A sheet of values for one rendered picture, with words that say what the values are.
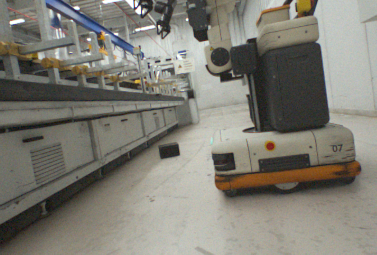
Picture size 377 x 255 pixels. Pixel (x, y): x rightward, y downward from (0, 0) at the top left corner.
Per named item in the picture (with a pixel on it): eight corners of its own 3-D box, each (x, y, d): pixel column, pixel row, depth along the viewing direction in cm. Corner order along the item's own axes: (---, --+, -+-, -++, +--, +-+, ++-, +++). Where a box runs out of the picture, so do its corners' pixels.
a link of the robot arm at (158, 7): (174, -4, 157) (176, 1, 165) (158, -9, 157) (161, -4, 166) (168, 14, 158) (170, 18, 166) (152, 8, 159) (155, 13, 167)
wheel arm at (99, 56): (106, 61, 124) (104, 52, 124) (102, 60, 121) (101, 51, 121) (32, 74, 129) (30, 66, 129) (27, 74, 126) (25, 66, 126)
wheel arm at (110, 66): (124, 68, 149) (123, 61, 149) (122, 67, 146) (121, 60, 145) (61, 79, 154) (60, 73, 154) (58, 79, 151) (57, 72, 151)
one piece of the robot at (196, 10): (216, 39, 153) (211, 5, 151) (215, 26, 125) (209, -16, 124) (192, 43, 155) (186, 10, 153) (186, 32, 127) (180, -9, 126)
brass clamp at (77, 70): (92, 75, 155) (91, 68, 155) (81, 73, 142) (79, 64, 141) (84, 77, 156) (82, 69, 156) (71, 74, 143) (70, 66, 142)
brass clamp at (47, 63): (69, 69, 130) (67, 60, 130) (51, 66, 117) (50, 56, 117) (59, 72, 131) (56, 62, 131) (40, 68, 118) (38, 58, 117)
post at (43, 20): (61, 87, 124) (44, -5, 121) (56, 87, 120) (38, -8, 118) (55, 88, 124) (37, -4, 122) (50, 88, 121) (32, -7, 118)
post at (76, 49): (89, 97, 149) (74, 21, 146) (86, 97, 145) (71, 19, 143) (83, 98, 149) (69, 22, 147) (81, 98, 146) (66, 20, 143)
